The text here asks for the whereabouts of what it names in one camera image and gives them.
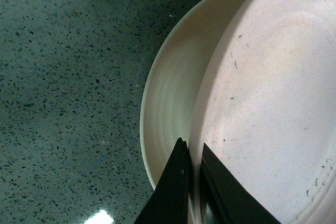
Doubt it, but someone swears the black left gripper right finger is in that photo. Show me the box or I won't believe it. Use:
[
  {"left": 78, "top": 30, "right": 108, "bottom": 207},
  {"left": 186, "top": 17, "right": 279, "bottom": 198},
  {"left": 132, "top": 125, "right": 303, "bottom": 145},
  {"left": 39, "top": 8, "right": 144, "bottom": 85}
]
[{"left": 199, "top": 144, "right": 280, "bottom": 224}]

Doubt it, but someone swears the cream white plate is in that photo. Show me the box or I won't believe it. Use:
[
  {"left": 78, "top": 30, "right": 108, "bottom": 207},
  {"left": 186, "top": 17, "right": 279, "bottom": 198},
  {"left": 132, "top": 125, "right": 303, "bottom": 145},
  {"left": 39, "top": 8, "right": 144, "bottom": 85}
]
[{"left": 140, "top": 0, "right": 245, "bottom": 187}]

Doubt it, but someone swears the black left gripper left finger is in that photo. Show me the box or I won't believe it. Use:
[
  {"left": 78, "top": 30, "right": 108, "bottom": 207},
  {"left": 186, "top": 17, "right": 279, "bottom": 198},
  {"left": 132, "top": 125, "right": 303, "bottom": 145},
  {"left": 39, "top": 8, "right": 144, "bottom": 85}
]
[{"left": 135, "top": 138, "right": 190, "bottom": 224}]

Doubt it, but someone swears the pink plate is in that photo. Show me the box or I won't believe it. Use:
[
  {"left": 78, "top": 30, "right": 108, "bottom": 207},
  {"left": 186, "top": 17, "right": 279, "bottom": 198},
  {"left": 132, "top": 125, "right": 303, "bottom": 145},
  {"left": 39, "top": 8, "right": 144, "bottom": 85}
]
[{"left": 189, "top": 0, "right": 335, "bottom": 223}]

